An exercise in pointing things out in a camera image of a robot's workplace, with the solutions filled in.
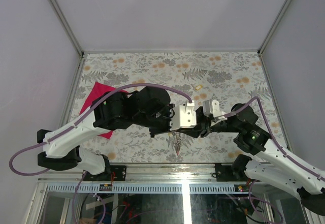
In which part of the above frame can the pink folded cloth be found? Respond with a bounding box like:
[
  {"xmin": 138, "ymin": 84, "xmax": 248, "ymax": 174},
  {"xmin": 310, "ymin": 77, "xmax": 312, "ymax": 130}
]
[{"xmin": 80, "ymin": 81, "xmax": 139, "ymax": 140}]

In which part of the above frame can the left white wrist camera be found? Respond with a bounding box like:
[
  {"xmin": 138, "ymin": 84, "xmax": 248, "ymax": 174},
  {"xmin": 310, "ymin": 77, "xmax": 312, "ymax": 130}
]
[{"xmin": 169, "ymin": 102, "xmax": 197, "ymax": 131}]

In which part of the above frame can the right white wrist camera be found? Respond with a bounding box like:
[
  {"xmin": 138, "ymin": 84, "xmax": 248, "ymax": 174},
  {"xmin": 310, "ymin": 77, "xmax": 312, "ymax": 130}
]
[{"xmin": 202, "ymin": 99, "xmax": 227, "ymax": 122}]

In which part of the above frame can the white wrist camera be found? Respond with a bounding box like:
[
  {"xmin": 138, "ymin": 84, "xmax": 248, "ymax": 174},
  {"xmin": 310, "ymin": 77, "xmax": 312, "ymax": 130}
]
[
  {"xmin": 169, "ymin": 102, "xmax": 197, "ymax": 131},
  {"xmin": 202, "ymin": 99, "xmax": 227, "ymax": 122}
]

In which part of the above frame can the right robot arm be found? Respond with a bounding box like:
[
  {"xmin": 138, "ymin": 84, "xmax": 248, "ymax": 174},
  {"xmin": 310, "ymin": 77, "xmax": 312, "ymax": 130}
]
[{"xmin": 196, "ymin": 101, "xmax": 324, "ymax": 216}]

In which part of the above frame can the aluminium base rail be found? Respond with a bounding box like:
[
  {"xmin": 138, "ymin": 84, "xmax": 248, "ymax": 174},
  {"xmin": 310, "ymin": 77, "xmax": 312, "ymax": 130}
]
[{"xmin": 38, "ymin": 162, "xmax": 254, "ymax": 183}]

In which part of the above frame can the white slotted cable duct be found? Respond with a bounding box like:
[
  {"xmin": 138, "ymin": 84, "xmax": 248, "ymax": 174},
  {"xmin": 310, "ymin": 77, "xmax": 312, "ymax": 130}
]
[{"xmin": 45, "ymin": 184, "xmax": 237, "ymax": 194}]

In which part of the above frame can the metal spiral keyring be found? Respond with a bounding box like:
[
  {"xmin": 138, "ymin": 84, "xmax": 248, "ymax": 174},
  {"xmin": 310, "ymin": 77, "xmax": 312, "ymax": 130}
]
[{"xmin": 172, "ymin": 132, "xmax": 182, "ymax": 155}]

